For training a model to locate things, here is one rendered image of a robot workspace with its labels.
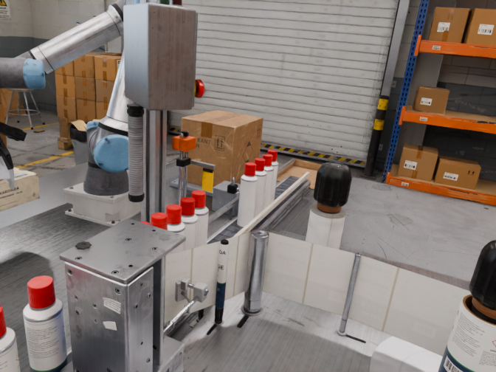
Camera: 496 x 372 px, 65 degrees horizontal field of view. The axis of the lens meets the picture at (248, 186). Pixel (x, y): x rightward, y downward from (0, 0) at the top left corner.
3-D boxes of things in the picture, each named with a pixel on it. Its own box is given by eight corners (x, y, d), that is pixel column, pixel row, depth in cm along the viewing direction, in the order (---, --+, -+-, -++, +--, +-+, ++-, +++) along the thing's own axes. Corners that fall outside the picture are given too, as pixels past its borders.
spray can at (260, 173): (257, 222, 127) (264, 162, 120) (243, 218, 129) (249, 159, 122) (263, 217, 132) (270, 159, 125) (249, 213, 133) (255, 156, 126)
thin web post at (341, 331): (345, 338, 79) (362, 257, 73) (335, 334, 80) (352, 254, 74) (347, 332, 81) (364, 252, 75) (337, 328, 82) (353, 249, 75)
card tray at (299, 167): (327, 193, 175) (328, 184, 173) (273, 180, 184) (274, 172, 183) (340, 176, 201) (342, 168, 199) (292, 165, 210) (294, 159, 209)
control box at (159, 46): (147, 111, 75) (147, 1, 68) (124, 97, 88) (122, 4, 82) (195, 110, 80) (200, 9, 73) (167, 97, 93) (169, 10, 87)
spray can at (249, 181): (249, 230, 121) (255, 167, 114) (234, 226, 123) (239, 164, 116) (255, 224, 126) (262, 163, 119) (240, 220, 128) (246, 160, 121)
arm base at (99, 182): (108, 198, 123) (107, 168, 120) (73, 189, 129) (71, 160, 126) (139, 187, 136) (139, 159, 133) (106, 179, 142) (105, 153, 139)
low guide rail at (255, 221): (165, 309, 80) (165, 301, 80) (160, 307, 81) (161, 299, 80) (309, 176, 174) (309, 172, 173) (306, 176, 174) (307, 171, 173)
